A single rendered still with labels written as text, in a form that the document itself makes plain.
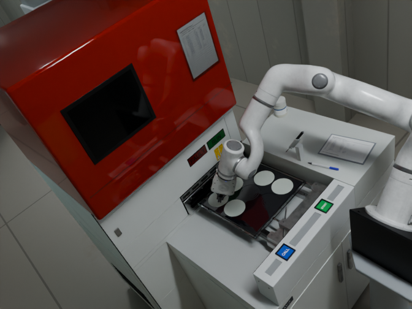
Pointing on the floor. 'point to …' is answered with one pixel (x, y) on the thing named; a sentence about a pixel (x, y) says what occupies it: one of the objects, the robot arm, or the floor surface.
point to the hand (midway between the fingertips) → (220, 197)
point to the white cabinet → (341, 278)
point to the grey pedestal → (383, 284)
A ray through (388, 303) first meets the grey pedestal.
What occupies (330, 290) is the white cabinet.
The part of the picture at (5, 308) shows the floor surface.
